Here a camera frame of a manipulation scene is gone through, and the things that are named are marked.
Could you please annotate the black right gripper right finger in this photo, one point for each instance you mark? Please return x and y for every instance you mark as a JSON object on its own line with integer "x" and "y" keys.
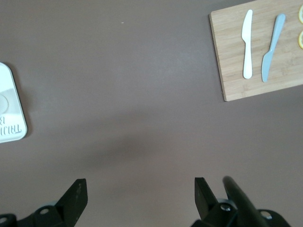
{"x": 206, "y": 201}

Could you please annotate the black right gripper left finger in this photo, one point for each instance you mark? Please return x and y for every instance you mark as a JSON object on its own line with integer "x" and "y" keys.
{"x": 68, "y": 203}

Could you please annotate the cream bear print tray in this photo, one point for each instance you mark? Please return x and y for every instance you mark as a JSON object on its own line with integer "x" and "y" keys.
{"x": 14, "y": 123}

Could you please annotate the bamboo cutting board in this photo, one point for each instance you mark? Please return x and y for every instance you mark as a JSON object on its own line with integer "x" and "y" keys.
{"x": 229, "y": 47}

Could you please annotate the white plastic knife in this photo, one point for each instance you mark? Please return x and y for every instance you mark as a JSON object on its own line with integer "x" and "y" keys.
{"x": 247, "y": 47}

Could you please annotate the grey plastic knife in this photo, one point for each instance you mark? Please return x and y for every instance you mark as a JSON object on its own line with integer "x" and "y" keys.
{"x": 272, "y": 47}

